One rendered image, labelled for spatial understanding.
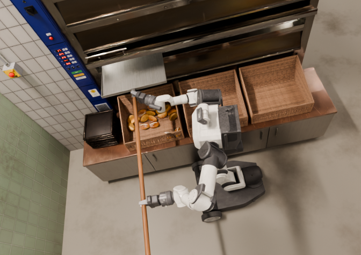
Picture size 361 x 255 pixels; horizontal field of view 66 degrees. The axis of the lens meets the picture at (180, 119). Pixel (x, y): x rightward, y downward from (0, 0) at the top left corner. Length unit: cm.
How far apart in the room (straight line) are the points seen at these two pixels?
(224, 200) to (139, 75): 142
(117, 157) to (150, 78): 86
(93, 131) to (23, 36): 99
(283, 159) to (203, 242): 119
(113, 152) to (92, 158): 21
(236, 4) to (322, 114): 127
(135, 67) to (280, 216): 195
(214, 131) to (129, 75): 103
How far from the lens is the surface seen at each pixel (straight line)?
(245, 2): 230
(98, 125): 278
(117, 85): 242
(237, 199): 283
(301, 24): 266
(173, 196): 178
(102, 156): 284
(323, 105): 289
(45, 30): 231
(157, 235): 304
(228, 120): 174
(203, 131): 172
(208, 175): 157
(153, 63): 246
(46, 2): 220
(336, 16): 467
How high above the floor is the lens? 290
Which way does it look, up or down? 57 degrees down
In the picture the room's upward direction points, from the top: 19 degrees counter-clockwise
